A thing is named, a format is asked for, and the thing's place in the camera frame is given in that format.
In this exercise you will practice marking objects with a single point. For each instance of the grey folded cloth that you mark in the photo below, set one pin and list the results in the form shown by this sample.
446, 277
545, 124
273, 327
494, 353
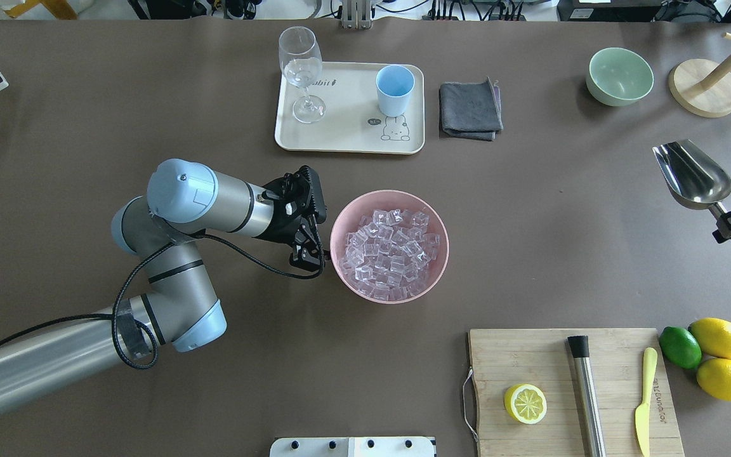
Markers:
471, 110

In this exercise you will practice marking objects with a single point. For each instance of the whole lemon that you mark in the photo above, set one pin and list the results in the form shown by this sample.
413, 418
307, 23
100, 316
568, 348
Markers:
714, 377
713, 336

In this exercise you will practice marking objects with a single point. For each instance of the half lemon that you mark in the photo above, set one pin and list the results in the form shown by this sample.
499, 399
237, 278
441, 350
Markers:
526, 403

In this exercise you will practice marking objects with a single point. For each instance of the green lime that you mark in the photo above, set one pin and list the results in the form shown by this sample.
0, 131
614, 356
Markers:
680, 347

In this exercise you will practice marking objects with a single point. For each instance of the cream rabbit tray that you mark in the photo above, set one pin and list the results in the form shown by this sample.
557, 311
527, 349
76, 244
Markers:
353, 122

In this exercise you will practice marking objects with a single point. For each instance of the steel muddler black tip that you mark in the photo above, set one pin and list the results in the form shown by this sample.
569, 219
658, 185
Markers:
579, 349

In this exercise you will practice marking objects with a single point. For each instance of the light blue cup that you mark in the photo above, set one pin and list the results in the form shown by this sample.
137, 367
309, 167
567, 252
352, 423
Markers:
394, 85

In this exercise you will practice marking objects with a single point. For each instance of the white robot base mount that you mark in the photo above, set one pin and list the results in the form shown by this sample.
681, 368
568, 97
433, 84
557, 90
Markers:
355, 446

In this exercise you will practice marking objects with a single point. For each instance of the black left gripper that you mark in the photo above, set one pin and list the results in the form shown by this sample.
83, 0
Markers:
282, 231

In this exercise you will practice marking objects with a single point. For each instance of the wooden cup stand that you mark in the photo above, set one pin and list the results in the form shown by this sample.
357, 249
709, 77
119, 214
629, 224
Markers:
703, 87

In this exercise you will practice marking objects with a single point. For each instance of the clear wine glass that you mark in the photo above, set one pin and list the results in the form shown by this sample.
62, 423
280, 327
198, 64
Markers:
300, 62

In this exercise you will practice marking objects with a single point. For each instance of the steel ice scoop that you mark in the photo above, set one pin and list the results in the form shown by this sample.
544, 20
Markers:
696, 181

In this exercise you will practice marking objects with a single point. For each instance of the light green bowl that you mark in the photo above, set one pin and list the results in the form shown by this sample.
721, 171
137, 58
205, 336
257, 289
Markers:
618, 77

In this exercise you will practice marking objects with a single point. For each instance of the bamboo cutting board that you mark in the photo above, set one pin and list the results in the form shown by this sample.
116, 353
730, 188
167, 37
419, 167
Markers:
502, 358

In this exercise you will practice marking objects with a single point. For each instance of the yellow plastic knife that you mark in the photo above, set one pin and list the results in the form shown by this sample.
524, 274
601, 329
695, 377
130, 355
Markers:
641, 416

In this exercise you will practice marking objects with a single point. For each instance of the pink bowl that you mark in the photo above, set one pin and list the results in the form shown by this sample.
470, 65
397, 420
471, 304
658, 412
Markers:
348, 220

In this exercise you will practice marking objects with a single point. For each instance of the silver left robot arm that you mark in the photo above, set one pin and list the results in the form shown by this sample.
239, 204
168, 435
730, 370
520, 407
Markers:
168, 297

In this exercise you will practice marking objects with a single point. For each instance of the whole lemon upper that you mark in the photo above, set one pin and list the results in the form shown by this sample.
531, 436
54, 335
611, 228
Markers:
713, 336

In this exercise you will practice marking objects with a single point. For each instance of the whole lemon lower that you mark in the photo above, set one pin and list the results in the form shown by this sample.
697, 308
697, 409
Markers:
714, 377

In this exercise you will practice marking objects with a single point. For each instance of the pile of clear ice cubes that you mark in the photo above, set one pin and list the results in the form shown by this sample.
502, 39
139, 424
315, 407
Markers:
389, 255

